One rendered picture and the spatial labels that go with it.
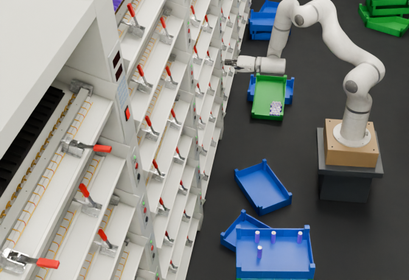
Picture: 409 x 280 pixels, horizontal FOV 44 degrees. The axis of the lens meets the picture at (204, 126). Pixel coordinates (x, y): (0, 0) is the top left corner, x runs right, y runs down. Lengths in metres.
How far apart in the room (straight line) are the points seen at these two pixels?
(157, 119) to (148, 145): 0.13
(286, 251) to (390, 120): 1.54
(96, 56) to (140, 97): 0.38
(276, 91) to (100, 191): 2.31
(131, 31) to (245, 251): 1.11
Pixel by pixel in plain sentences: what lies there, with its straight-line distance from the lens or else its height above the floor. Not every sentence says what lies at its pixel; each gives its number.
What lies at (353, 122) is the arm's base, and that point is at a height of 0.52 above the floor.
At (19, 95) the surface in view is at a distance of 0.82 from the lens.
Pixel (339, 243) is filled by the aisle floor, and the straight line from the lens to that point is 2.70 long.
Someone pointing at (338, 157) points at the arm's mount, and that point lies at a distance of 2.62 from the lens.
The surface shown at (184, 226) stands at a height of 0.30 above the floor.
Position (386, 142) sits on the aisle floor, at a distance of 3.27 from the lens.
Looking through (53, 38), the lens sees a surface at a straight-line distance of 0.94.
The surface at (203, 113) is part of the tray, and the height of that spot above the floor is 0.49.
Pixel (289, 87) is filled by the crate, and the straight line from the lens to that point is 3.56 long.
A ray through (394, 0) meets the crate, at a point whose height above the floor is 0.20.
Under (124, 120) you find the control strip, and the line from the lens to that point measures 1.25.
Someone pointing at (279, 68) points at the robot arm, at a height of 0.57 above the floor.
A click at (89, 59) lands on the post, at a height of 1.56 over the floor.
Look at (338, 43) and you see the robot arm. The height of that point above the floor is 0.88.
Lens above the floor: 2.17
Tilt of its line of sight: 42 degrees down
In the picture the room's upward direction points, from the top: 3 degrees counter-clockwise
